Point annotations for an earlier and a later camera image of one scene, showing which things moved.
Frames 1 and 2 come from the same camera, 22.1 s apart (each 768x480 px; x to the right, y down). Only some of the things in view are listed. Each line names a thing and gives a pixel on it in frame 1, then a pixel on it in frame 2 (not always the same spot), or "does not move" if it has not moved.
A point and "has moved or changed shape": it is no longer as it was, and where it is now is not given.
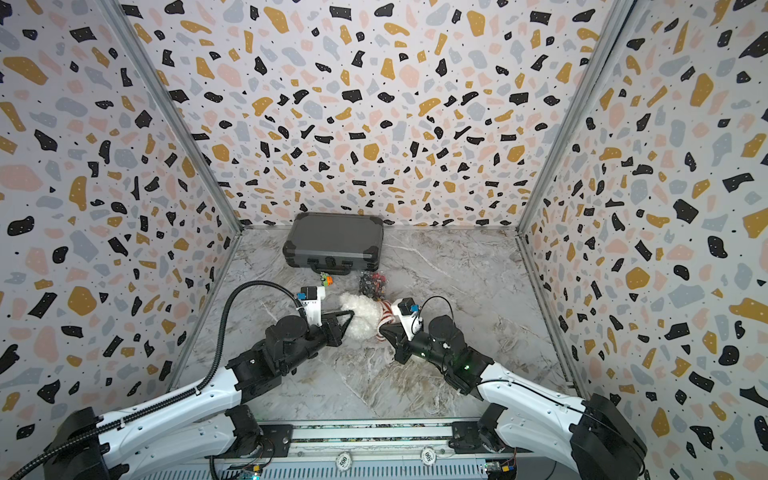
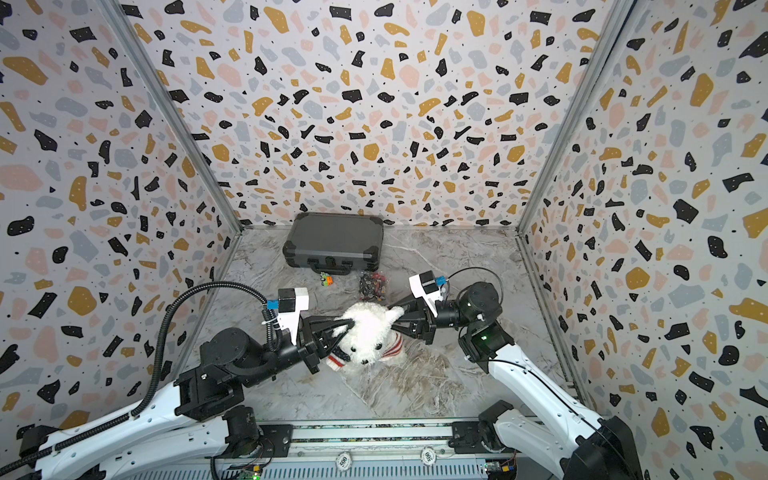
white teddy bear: (368, 314) has moved or changed shape
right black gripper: (401, 341) to (427, 322)
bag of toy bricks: (373, 284) does not move
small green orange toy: (326, 279) does not move
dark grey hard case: (333, 243) does not move
